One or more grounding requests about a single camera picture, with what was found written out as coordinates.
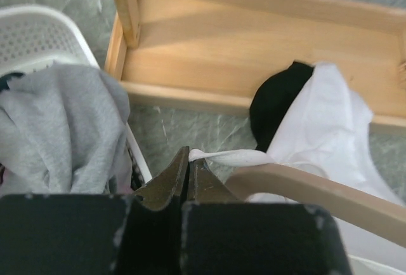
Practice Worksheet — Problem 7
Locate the black tank top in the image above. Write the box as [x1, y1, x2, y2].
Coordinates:
[249, 61, 314, 152]

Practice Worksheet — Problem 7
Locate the white sheer tank top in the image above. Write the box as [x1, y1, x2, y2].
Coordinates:
[189, 62, 405, 273]

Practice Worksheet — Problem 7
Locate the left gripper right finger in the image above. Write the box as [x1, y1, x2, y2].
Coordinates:
[180, 160, 352, 274]

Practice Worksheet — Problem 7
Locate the white navy tank top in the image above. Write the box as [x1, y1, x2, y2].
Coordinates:
[0, 71, 25, 92]

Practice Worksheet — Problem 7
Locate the white plastic laundry basket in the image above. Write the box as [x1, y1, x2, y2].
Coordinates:
[1, 5, 151, 193]

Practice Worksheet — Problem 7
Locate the beige wooden hanger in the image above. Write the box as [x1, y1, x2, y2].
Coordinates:
[225, 164, 405, 247]

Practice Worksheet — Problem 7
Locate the grey tank top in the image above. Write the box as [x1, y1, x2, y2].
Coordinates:
[1, 64, 130, 184]

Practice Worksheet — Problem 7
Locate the mauve pink tank top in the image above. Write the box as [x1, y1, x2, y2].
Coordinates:
[1, 150, 133, 194]

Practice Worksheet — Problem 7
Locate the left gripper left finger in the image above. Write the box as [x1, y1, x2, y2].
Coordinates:
[1, 147, 190, 274]

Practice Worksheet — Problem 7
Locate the right wooden clothes rack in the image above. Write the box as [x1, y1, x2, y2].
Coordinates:
[105, 0, 405, 129]

